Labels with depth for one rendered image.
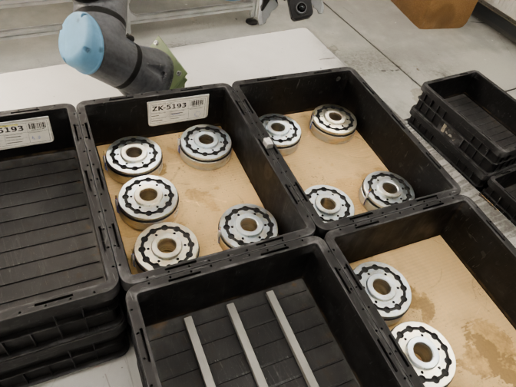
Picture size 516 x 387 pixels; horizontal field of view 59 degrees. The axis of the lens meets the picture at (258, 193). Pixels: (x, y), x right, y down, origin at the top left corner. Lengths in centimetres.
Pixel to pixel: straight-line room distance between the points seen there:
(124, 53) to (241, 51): 51
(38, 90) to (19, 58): 146
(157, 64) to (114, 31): 12
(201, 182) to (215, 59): 65
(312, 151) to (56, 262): 54
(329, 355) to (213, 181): 38
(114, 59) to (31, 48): 180
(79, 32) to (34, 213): 41
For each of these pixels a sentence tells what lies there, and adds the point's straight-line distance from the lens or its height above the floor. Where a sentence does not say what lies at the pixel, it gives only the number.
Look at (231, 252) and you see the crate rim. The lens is 66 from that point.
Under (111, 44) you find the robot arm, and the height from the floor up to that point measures 92.
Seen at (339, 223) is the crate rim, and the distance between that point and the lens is 73.
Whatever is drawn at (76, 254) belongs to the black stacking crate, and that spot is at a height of 83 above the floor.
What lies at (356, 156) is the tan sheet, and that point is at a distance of 100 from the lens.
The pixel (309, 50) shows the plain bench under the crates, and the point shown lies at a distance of 158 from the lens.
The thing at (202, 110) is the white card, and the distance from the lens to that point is 95.
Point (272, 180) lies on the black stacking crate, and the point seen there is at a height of 91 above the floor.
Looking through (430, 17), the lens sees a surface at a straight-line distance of 364.
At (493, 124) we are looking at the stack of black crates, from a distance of 197.
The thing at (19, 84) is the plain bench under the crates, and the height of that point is 70.
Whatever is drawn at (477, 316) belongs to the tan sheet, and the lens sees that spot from 86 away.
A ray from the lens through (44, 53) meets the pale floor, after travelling 281.
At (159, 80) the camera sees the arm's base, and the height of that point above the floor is 82.
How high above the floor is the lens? 147
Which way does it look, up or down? 48 degrees down
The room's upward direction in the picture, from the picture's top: 12 degrees clockwise
